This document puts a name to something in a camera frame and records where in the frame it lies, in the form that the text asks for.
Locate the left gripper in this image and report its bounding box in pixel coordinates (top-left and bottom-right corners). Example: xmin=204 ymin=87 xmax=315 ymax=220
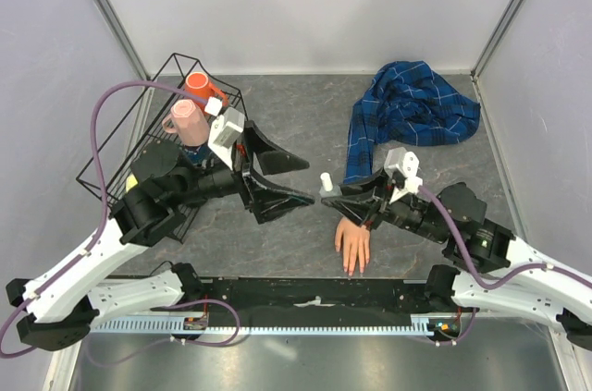
xmin=174 ymin=120 xmax=319 ymax=222

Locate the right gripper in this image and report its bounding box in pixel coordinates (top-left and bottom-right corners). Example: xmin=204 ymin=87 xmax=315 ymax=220
xmin=322 ymin=165 xmax=450 ymax=244

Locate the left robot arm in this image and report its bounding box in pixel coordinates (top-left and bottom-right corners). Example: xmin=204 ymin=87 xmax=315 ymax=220
xmin=6 ymin=121 xmax=315 ymax=351

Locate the mannequin hand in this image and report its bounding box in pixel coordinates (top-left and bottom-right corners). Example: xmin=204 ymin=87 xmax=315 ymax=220
xmin=335 ymin=218 xmax=370 ymax=276

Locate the blue glass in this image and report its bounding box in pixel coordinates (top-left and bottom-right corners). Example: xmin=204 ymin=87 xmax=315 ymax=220
xmin=182 ymin=144 xmax=210 ymax=166

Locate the blue plaid shirt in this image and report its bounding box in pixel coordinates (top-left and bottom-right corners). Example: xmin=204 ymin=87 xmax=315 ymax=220
xmin=343 ymin=61 xmax=481 ymax=184

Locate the pink mug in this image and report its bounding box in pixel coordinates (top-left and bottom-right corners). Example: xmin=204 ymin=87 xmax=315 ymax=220
xmin=162 ymin=99 xmax=209 ymax=147

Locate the orange mug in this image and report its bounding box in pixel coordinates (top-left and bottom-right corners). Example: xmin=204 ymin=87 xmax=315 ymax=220
xmin=184 ymin=71 xmax=228 ymax=113

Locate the yellow mug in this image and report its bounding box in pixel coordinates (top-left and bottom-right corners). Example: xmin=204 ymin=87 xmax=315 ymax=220
xmin=125 ymin=174 xmax=138 ymax=192

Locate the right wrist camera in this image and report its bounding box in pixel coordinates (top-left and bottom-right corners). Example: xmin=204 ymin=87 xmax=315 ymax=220
xmin=383 ymin=147 xmax=423 ymax=203

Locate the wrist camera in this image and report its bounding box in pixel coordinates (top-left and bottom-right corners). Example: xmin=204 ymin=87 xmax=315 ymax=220
xmin=204 ymin=97 xmax=245 ymax=169
xmin=383 ymin=147 xmax=423 ymax=203

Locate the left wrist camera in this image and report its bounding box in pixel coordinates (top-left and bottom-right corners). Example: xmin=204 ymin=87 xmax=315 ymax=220
xmin=204 ymin=97 xmax=245 ymax=169

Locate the black wire dish rack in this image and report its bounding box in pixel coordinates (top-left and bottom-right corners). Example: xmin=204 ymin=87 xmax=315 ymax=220
xmin=76 ymin=53 xmax=248 ymax=243

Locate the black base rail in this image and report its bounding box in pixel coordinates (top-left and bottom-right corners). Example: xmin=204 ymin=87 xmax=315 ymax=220
xmin=110 ymin=262 xmax=482 ymax=330

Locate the light blue cable duct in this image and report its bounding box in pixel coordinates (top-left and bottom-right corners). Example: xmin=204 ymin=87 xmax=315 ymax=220
xmin=92 ymin=307 xmax=436 ymax=336

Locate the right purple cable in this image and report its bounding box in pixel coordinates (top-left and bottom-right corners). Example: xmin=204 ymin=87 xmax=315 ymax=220
xmin=413 ymin=180 xmax=592 ymax=293

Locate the purple cable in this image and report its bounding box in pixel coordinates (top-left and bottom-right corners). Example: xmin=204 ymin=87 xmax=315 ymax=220
xmin=0 ymin=80 xmax=221 ymax=360
xmin=413 ymin=180 xmax=592 ymax=293

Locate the aluminium corner post right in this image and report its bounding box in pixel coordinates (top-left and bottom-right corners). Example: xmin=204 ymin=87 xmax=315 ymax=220
xmin=470 ymin=0 xmax=556 ymax=80

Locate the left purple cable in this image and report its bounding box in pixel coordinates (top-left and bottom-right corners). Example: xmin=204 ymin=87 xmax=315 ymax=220
xmin=0 ymin=80 xmax=221 ymax=360

